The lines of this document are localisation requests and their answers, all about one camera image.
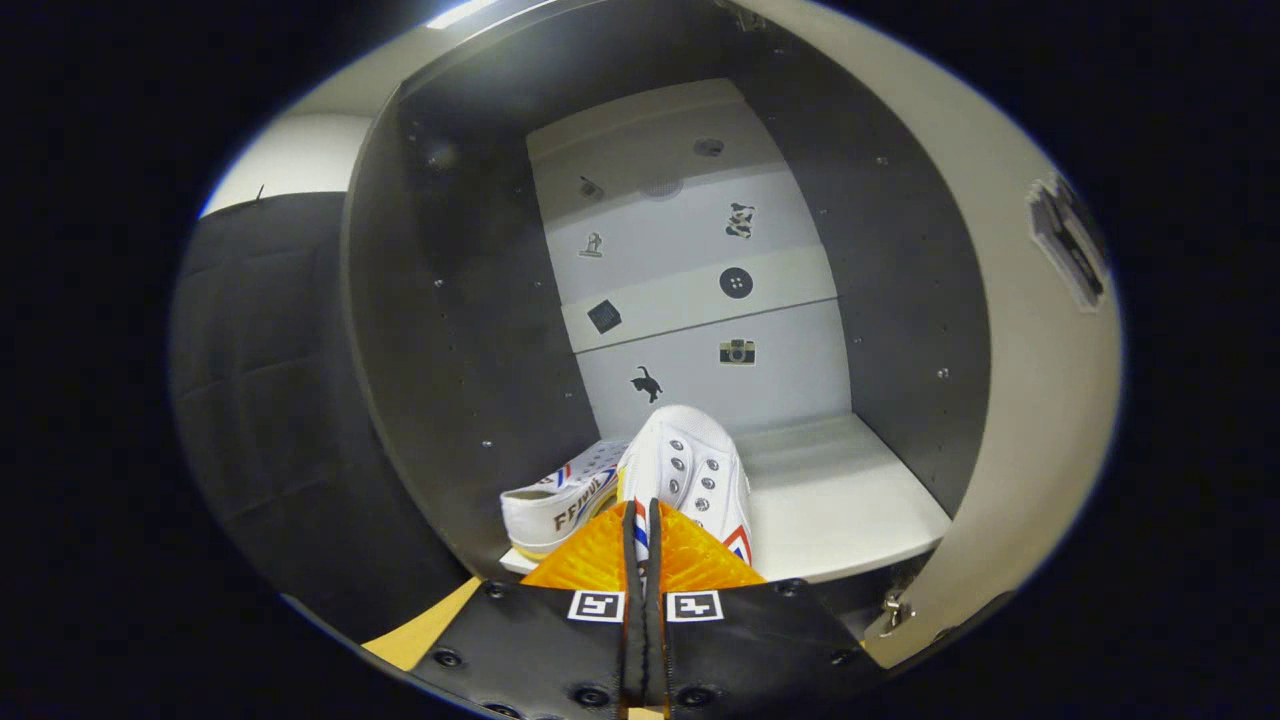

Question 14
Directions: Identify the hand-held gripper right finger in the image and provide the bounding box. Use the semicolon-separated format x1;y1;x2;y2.
645;498;886;720

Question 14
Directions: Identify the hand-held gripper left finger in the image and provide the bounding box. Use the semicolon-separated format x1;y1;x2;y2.
410;500;646;720

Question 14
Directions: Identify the white canvas shoe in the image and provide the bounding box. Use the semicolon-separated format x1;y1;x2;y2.
500;438;631;559
615;404;754;571

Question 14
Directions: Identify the dark grey shoe cabinet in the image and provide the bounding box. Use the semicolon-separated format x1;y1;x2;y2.
340;0;991;641

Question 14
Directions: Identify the beige shoe cabinet door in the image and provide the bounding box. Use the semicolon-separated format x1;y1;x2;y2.
735;0;1123;669

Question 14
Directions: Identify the metal door hinge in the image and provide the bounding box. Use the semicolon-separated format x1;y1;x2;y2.
865;590;916;638

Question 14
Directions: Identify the black backdrop cloth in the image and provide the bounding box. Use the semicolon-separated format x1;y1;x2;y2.
170;190;471;641

